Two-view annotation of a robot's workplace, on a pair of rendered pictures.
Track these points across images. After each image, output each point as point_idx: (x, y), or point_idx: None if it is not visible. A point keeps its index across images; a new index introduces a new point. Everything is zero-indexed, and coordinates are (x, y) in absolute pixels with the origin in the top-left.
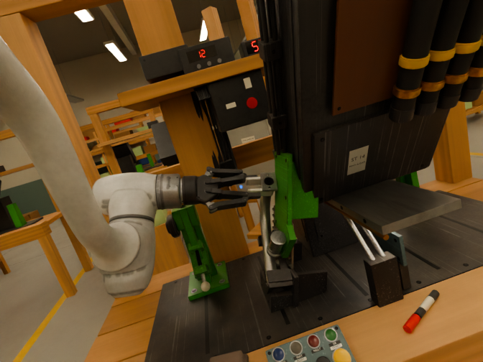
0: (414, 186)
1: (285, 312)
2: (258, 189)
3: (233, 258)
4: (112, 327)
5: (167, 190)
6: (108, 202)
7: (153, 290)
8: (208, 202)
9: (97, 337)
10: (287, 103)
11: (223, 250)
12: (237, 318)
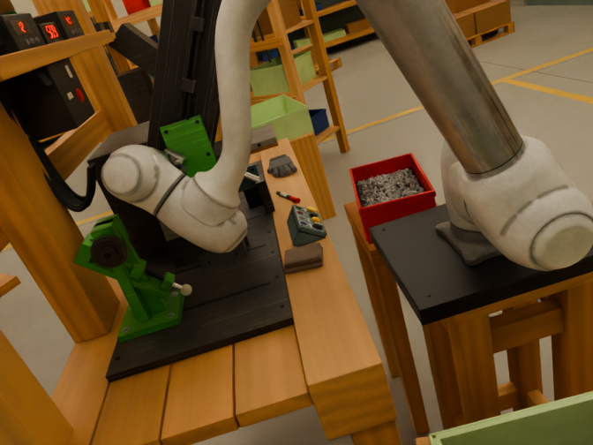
0: None
1: (251, 248)
2: (179, 160)
3: (115, 314)
4: (152, 423)
5: (165, 157)
6: (157, 169)
7: (96, 401)
8: None
9: (161, 436)
10: (200, 69)
11: (104, 307)
12: (239, 275)
